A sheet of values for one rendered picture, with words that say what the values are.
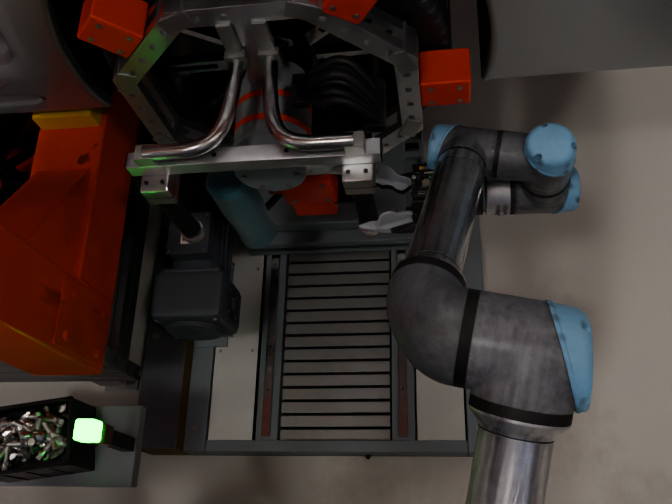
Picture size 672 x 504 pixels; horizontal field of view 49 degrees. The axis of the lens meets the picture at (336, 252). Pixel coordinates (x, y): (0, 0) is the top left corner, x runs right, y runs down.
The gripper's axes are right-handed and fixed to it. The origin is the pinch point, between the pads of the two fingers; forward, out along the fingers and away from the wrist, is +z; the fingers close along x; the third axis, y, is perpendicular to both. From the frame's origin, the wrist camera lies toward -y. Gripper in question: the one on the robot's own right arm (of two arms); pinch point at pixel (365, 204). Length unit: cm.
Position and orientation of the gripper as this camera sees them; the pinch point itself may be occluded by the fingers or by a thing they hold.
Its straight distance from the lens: 127.7
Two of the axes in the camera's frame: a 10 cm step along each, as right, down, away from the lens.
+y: -1.5, -3.9, -9.1
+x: -0.2, 9.2, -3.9
